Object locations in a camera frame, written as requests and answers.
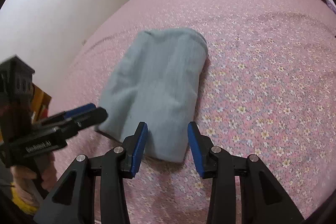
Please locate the grey knit pants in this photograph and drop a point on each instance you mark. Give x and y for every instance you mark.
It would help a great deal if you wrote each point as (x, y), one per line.
(156, 82)

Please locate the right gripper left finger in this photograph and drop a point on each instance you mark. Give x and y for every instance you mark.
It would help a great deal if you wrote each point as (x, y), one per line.
(72, 200)

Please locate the person left hand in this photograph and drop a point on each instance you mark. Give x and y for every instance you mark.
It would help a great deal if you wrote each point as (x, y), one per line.
(23, 182)

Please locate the wooden side cabinet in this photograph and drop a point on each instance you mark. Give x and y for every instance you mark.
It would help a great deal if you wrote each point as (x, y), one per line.
(39, 104)

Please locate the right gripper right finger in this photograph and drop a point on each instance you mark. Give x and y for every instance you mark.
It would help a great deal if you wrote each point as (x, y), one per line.
(263, 199)

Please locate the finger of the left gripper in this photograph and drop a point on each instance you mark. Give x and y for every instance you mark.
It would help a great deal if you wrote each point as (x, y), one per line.
(71, 126)
(67, 114)

